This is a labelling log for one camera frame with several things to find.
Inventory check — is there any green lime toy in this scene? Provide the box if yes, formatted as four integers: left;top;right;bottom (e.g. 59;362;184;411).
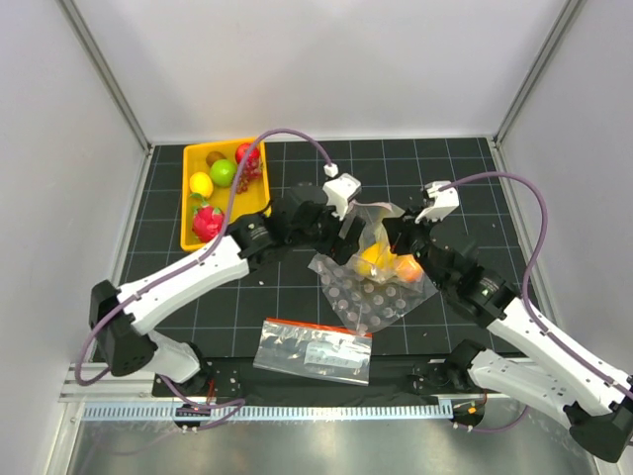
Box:
210;159;237;188

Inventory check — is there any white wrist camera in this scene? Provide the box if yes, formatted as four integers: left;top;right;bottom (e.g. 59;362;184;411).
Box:
322;173;361;221
414;181;460;224

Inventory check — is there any red apple toy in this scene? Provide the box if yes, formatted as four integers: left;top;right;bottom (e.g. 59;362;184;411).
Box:
234;142;261;166

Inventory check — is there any slotted white cable duct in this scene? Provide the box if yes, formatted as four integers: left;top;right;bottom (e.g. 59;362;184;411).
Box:
81;400;453;423

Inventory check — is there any yellow mango toy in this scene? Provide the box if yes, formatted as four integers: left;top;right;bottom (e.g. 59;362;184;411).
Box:
355;242;395;280

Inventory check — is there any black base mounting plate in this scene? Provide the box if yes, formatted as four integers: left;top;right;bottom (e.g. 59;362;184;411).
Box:
177;355;483;408

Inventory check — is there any red dragon fruit toy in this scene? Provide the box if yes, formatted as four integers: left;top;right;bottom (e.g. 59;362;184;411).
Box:
191;198;225;243

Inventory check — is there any clear bag pink zipper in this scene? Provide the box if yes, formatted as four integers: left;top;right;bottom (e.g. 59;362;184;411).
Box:
309;254;437;334

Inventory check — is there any right aluminium frame post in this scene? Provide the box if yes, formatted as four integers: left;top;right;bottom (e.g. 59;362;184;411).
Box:
493;0;586;148

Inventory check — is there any left aluminium frame post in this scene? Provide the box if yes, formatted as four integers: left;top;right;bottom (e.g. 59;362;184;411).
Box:
55;0;151;154

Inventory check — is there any clear bag orange zipper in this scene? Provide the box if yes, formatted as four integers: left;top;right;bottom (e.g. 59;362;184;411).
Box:
253;319;373;386

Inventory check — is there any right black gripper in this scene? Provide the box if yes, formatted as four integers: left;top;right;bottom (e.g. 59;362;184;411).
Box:
383;205;450;292

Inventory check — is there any dark red grapes toy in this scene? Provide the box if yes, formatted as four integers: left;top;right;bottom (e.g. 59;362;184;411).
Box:
236;158;263;194

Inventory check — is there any yellow lemon toy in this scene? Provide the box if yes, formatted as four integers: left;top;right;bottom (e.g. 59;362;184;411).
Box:
189;172;214;199

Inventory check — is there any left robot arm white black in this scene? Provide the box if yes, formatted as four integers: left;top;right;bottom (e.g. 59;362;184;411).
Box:
90;174;365;396

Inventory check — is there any brown kiwi toy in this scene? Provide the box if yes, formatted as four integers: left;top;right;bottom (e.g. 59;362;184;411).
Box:
206;151;226;167

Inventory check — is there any black grid cutting mat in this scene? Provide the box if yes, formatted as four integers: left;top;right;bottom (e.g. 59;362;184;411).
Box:
121;138;530;357

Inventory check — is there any orange peach toy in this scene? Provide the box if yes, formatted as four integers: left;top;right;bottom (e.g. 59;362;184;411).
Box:
395;254;424;283

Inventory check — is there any aluminium frame post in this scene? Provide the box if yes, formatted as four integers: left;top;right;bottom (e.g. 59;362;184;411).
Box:
55;0;151;154
493;0;586;148

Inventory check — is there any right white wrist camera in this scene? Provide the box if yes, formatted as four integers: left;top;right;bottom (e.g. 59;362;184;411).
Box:
414;181;460;224

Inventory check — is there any pink polka dot zip bag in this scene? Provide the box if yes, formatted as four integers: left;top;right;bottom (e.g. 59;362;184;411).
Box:
348;201;424;288

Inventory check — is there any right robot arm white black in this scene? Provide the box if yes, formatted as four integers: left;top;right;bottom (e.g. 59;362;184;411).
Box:
383;210;632;463

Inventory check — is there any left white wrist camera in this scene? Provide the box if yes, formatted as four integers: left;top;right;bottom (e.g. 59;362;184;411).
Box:
322;173;361;221

